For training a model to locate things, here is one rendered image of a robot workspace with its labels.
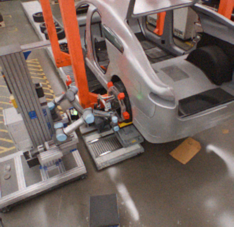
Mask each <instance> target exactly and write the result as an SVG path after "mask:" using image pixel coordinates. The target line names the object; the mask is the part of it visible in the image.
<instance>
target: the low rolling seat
mask: <svg viewBox="0 0 234 227"><path fill-rule="evenodd" d="M118 208H119V206H118V201H117V195H116V194H106V195H97V196H90V197H89V227H120V222H119V212H118Z"/></svg>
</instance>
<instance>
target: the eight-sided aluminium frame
mask: <svg viewBox="0 0 234 227"><path fill-rule="evenodd" d="M112 91H113V92H114V93H115V94H116V96H117V99H118V94H119V93H120V92H119V91H118V90H117V88H116V87H115V86H111V87H110V88H109V89H108V90H107V92H108V96H112ZM118 102H119V104H120V107H121V117H120V116H119V115H118V114H117V112H116V110H114V111H113V110H112V112H113V113H114V115H115V117H117V119H118V122H121V121H123V120H125V119H124V118H123V117H122V113H123V112H126V108H125V104H124V101H123V100H122V99H121V101H120V100H119V99H118ZM121 102H122V104H121Z"/></svg>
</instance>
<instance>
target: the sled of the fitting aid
mask: <svg viewBox="0 0 234 227"><path fill-rule="evenodd" d="M112 130H113V128H112ZM113 132H114V134H115V135H116V137H117V138H118V140H119V141H120V142H121V144H122V145H123V147H124V148H125V149H126V148H128V147H131V146H134V145H136V144H139V143H141V142H143V141H144V138H143V137H142V136H141V137H139V138H136V139H133V140H130V141H128V142H124V141H123V139H122V138H121V136H120V135H119V133H118V132H117V131H114V130H113Z"/></svg>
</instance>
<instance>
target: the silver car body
mask: <svg viewBox="0 0 234 227"><path fill-rule="evenodd" d="M198 1H199V0H193V1H192V0H81V1H80V2H75V9H76V16H77V22H78V29H79V35H80V42H81V47H82V48H84V49H85V50H86V51H87V53H86V58H85V61H86V64H87V66H88V67H89V68H90V69H91V70H92V72H93V73H94V75H95V76H96V78H97V79H98V81H99V82H100V83H101V84H102V86H103V87H104V88H105V89H106V91H107V90H108V87H107V83H108V82H110V78H111V76H112V75H113V74H116V75H117V76H118V77H119V78H120V79H121V80H122V82H123V84H124V86H125V88H126V90H127V93H128V96H129V99H130V102H131V107H132V115H133V122H132V123H133V124H134V126H135V127H136V128H137V129H138V131H139V132H140V133H141V134H142V136H143V137H144V138H145V139H146V140H147V141H148V142H150V143H166V142H171V141H175V140H178V139H182V138H185V137H188V136H190V135H193V134H196V133H198V132H201V131H204V130H207V129H209V128H212V127H214V126H217V125H219V124H221V123H224V122H226V121H229V120H232V119H234V22H233V21H232V20H230V19H228V18H226V17H225V16H223V15H221V14H219V13H217V12H215V11H213V10H211V9H209V8H207V7H205V6H203V5H201V4H198V3H197V2H198ZM183 7H191V8H192V9H193V10H194V11H195V12H196V13H197V14H198V16H199V18H200V21H201V25H202V28H203V35H202V36H201V37H200V38H199V39H198V40H197V41H196V43H195V44H194V46H193V47H192V48H191V49H189V50H185V49H183V48H181V47H179V46H177V45H176V44H175V43H174V40H173V9H178V8H183ZM84 8H87V9H84ZM79 9H82V10H79ZM163 12H166V15H165V20H164V25H163V30H162V35H161V36H159V35H157V34H156V33H154V32H152V31H150V30H149V29H148V28H147V26H146V16H147V15H152V14H158V13H163Z"/></svg>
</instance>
